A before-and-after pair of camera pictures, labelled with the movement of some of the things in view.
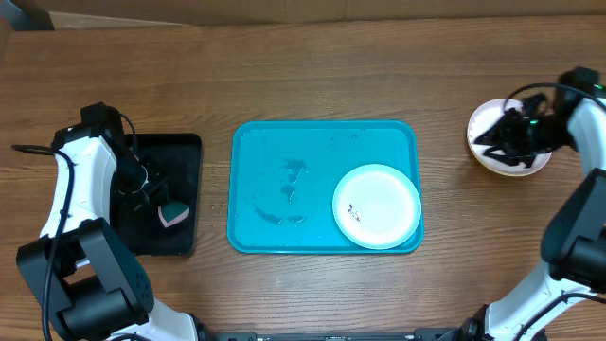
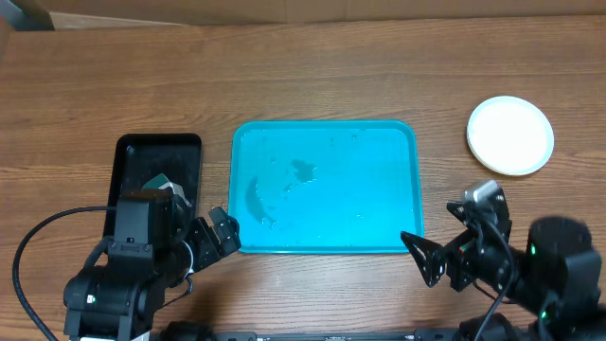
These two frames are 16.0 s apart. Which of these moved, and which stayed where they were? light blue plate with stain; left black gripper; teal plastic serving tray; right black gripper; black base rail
Moved: left black gripper; light blue plate with stain; right black gripper
Stayed: teal plastic serving tray; black base rail
